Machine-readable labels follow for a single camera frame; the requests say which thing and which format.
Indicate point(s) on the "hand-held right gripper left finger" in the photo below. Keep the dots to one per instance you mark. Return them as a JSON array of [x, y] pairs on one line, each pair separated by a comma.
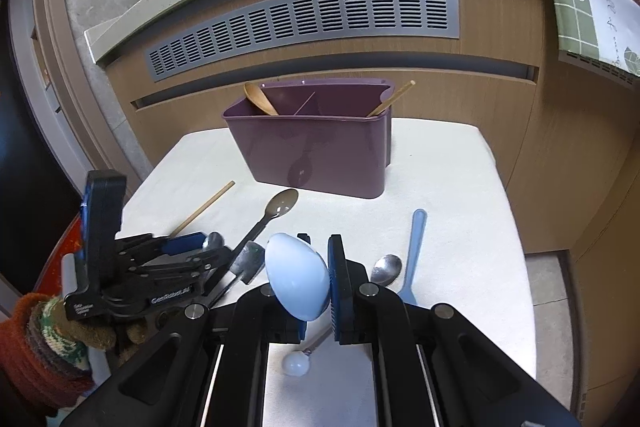
[[250, 312]]

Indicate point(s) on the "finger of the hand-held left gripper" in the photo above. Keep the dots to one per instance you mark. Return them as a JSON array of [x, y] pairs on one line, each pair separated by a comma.
[[185, 244], [200, 265]]

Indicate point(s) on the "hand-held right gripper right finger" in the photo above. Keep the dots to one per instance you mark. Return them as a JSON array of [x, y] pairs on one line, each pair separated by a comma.
[[337, 287]]

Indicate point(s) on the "metal spoon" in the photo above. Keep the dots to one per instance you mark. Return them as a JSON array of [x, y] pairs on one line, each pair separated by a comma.
[[387, 268], [215, 240]]

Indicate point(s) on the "light blue large spoon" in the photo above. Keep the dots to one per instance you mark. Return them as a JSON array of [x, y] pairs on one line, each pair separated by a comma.
[[295, 277]]

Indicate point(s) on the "black spatula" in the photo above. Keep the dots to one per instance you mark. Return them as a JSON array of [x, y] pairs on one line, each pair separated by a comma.
[[247, 264]]

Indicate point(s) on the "purple utensil container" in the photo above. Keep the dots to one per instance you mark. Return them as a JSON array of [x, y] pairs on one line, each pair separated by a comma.
[[320, 157]]

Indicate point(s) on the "person's left forearm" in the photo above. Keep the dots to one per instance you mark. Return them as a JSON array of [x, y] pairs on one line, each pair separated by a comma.
[[35, 352]]

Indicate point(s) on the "person's left hand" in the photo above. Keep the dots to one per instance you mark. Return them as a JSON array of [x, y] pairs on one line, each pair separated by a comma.
[[90, 332]]

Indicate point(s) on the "red object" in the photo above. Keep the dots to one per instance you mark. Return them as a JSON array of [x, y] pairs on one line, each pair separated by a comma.
[[60, 247]]

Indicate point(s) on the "wooden chopstick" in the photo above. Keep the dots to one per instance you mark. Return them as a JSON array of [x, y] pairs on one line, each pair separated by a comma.
[[210, 204], [395, 99]]

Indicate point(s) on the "white table mat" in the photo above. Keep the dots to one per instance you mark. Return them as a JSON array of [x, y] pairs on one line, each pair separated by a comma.
[[450, 187]]

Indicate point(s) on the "wooden spoon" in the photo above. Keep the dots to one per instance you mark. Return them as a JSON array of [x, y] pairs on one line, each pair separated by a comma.
[[255, 97]]

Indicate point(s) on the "wooden counter cabinet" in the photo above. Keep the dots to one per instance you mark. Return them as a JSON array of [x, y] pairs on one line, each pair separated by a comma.
[[550, 132]]

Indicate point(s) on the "long grey vent grille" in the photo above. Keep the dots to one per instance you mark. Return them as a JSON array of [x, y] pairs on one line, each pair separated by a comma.
[[300, 7]]

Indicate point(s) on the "small grey vent grille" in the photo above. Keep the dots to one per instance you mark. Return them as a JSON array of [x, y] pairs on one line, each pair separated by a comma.
[[600, 71]]

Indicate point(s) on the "green checkered towel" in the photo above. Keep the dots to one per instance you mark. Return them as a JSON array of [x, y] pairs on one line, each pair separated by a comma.
[[570, 7]]

